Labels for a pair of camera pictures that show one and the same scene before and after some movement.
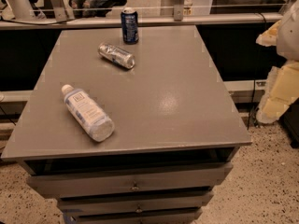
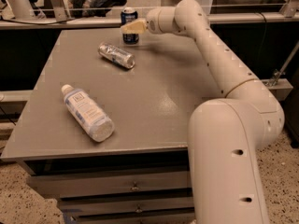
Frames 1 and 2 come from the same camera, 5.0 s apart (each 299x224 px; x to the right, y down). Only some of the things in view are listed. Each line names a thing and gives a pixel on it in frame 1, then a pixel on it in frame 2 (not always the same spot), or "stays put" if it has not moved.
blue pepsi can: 129,20 stays put
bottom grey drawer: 155,218 stays put
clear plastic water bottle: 99,126 stays put
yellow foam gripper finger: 282,89 to 137,26
